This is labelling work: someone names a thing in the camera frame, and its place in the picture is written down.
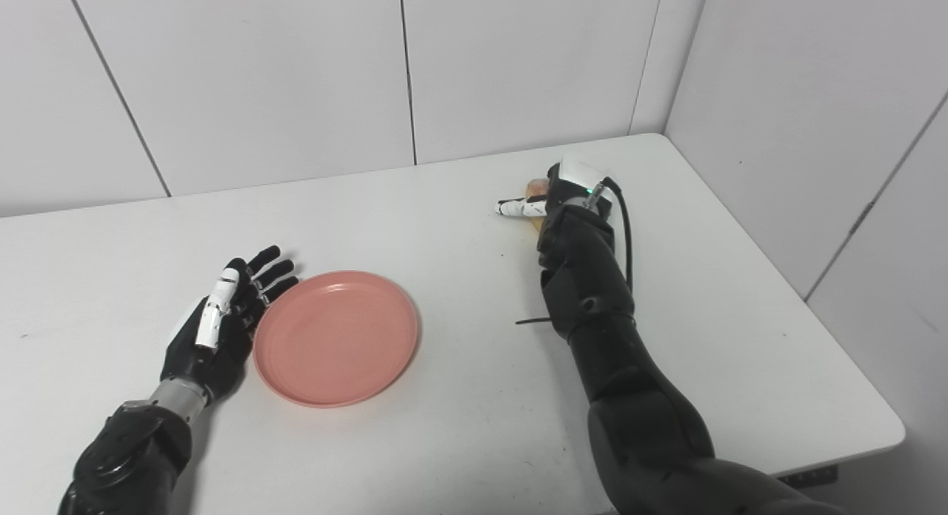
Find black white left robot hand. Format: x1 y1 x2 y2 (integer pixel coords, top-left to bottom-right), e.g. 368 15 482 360
161 245 300 405

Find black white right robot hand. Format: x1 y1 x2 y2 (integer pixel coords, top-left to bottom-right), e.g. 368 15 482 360
495 158 616 219

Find sugared bread roll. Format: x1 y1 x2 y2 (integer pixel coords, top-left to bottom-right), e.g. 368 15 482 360
523 177 551 234

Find pink round plate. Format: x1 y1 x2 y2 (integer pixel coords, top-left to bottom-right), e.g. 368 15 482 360
253 270 420 409

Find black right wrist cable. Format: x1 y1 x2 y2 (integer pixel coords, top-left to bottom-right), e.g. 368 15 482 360
598 176 635 293

